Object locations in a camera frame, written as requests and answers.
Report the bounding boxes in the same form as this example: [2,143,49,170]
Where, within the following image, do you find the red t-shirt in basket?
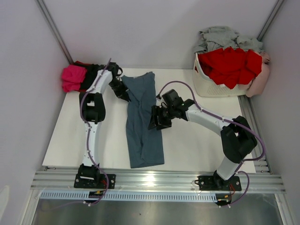
[198,47,263,89]

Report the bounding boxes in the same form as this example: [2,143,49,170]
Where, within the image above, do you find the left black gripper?
[108,79,130,103]

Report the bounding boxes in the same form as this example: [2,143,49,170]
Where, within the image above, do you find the folded pink t-shirt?
[61,65,87,92]

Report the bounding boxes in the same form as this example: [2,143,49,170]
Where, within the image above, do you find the right corner aluminium post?
[257,0,286,42]

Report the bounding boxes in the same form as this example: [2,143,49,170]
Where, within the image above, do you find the corner aluminium post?
[257,0,286,42]
[35,0,74,64]

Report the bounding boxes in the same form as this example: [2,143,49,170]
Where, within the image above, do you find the white slotted cable duct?
[40,190,217,203]

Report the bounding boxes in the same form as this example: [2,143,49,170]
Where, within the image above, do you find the aluminium mounting rail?
[30,168,286,194]

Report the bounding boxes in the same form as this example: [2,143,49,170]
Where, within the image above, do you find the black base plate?
[74,174,116,189]
[194,175,242,191]

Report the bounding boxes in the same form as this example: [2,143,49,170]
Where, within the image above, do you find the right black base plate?
[194,175,242,191]

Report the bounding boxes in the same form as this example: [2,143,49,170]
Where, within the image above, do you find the folded dark red t-shirt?
[74,61,95,92]

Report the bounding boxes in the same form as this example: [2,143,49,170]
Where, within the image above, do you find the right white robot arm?
[148,89,257,189]

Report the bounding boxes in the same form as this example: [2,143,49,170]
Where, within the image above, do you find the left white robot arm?
[78,61,130,188]

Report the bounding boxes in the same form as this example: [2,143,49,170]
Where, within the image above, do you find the left corner aluminium post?
[35,0,74,64]

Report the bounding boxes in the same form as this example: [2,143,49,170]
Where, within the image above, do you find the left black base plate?
[74,174,116,189]

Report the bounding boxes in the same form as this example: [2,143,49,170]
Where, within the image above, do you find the light pink garment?
[246,52,270,98]

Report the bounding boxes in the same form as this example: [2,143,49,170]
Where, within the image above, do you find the right side aluminium rail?
[238,95,272,174]

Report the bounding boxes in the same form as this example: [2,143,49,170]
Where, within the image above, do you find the white laundry basket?
[192,53,247,98]

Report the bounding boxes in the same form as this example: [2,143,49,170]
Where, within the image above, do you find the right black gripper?
[148,105,175,131]

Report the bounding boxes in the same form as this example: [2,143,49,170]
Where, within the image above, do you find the grey t-shirt in basket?
[193,26,264,53]

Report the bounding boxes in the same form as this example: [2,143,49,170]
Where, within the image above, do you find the folded black t-shirt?
[79,64,103,92]

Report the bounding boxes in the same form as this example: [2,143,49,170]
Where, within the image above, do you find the blue-grey t-shirt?
[122,72,165,168]

